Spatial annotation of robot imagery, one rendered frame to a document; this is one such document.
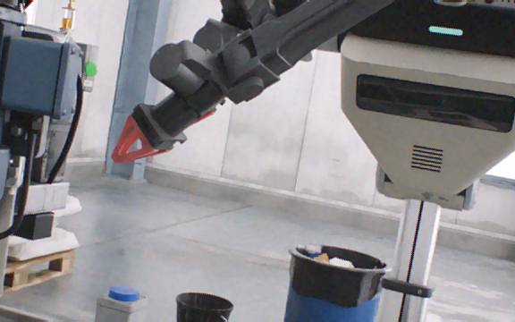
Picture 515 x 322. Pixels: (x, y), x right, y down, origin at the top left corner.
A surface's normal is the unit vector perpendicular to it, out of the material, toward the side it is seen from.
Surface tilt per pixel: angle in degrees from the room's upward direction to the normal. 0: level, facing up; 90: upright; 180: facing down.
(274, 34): 74
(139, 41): 90
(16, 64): 90
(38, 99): 90
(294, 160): 90
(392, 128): 130
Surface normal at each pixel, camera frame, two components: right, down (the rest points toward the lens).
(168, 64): -0.51, -0.34
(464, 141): -0.34, 0.65
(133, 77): -0.31, 0.03
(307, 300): -0.67, 0.00
